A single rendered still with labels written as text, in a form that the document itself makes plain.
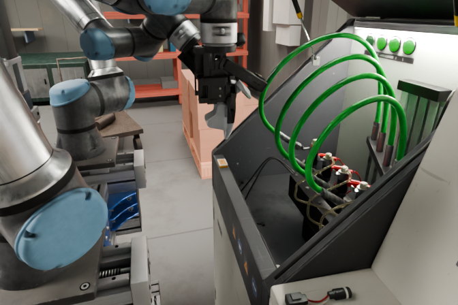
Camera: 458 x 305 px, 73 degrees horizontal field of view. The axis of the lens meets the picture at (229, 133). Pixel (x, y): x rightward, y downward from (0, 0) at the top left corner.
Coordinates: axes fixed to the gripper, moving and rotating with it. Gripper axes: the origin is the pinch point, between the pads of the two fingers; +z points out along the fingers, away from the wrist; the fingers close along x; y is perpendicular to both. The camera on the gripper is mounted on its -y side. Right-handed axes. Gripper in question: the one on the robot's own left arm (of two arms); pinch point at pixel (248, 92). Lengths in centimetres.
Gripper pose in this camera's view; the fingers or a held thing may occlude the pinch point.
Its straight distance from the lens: 83.6
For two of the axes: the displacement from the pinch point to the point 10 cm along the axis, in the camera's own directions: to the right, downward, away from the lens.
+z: 6.9, 7.2, 1.1
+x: 0.1, 1.5, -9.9
